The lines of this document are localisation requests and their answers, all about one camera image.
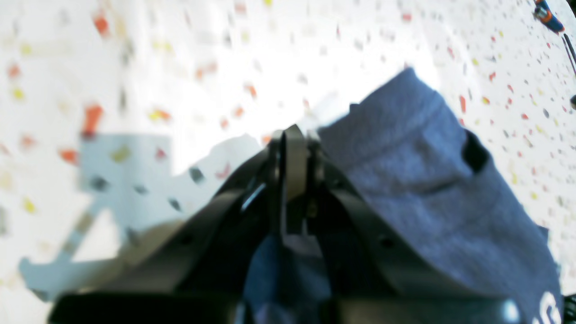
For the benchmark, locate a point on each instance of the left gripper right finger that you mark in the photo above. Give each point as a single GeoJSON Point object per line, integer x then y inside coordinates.
{"type": "Point", "coordinates": [375, 276]}

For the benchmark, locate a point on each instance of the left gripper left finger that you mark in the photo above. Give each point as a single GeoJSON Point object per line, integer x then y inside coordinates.
{"type": "Point", "coordinates": [199, 275]}

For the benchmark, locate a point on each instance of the blue grey T-shirt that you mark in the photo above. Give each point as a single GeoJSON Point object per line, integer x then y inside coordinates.
{"type": "Point", "coordinates": [434, 182]}

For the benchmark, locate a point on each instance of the orange blue T-handle screwdriver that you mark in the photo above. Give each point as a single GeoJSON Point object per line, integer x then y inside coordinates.
{"type": "Point", "coordinates": [543, 13]}

